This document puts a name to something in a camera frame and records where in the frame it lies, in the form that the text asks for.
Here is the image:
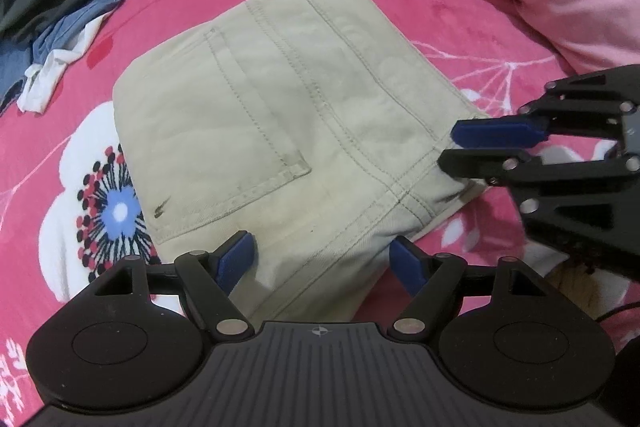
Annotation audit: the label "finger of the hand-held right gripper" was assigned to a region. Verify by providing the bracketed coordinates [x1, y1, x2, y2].
[450, 64, 640, 151]
[437, 149, 640, 236]

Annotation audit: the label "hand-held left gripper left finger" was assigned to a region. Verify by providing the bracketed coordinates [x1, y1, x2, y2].
[91, 232, 256, 341]

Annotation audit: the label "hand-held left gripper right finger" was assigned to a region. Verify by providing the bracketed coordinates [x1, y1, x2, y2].
[389, 237, 549, 341]

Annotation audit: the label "beige pants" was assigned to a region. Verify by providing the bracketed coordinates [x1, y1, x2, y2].
[112, 0, 494, 324]

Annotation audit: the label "pink floral bed sheet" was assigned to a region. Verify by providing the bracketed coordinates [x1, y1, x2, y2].
[0, 0, 640, 427]

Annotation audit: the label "white shirt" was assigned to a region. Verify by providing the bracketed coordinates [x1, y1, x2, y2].
[16, 8, 109, 116]

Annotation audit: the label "blue jeans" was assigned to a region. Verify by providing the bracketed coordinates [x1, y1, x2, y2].
[0, 0, 142, 108]

